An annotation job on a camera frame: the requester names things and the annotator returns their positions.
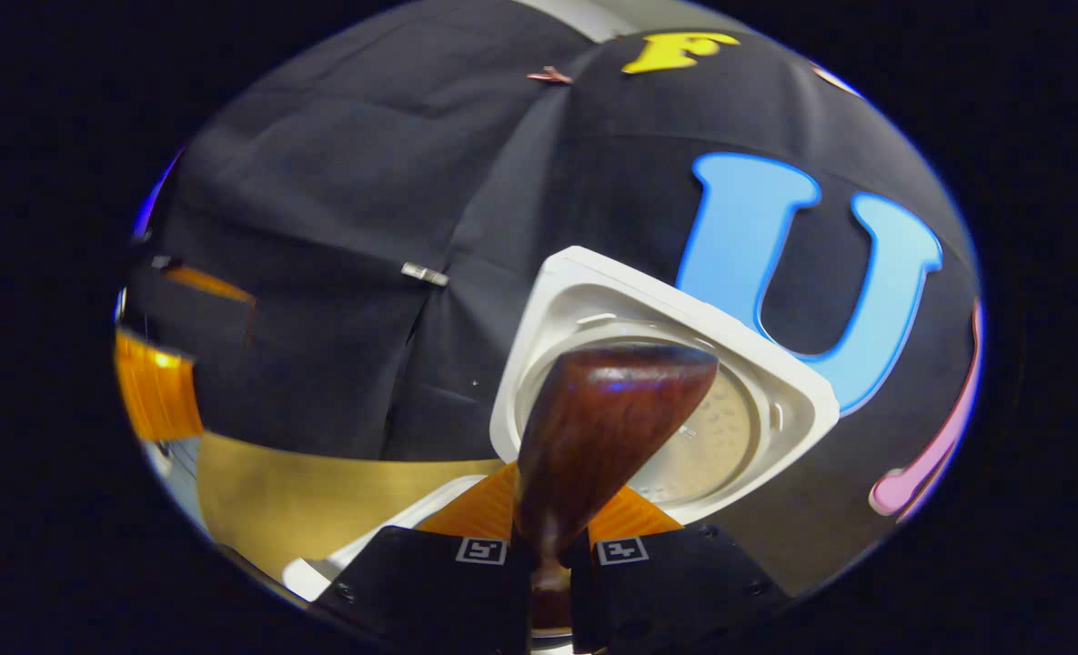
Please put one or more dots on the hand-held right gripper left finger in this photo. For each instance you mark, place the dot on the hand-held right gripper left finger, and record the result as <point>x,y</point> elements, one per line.
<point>429,591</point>

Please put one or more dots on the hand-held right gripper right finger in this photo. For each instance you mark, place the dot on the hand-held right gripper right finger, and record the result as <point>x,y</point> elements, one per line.
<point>675,582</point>

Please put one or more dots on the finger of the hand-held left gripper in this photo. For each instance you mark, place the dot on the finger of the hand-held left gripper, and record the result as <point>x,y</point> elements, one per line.
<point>193,314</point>
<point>161,391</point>

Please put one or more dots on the dark wooden spoon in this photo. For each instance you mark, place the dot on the dark wooden spoon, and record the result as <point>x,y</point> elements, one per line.
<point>602,428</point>

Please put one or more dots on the white rice cooker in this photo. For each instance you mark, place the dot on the white rice cooker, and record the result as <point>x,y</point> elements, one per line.
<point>775,409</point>

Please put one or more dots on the black backdrop cloth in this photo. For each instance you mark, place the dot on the black backdrop cloth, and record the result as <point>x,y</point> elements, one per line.
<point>338,182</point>

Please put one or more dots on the white cloth clip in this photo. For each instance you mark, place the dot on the white cloth clip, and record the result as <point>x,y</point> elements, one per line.
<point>425,273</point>

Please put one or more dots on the red cloth clip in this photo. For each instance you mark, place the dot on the red cloth clip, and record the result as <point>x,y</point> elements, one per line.
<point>549,75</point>

